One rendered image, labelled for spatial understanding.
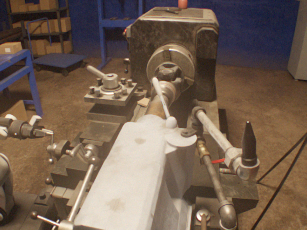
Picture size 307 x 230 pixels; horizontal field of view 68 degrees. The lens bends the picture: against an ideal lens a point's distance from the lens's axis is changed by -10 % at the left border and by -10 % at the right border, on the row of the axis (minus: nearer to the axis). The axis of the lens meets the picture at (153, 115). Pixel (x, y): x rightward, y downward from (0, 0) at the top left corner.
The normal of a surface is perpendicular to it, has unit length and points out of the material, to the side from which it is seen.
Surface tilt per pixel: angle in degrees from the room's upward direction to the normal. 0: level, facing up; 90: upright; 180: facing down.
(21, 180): 0
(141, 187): 0
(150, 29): 90
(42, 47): 90
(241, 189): 0
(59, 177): 90
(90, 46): 90
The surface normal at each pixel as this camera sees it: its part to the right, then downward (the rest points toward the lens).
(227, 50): -0.18, 0.50
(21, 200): 0.00, -0.86
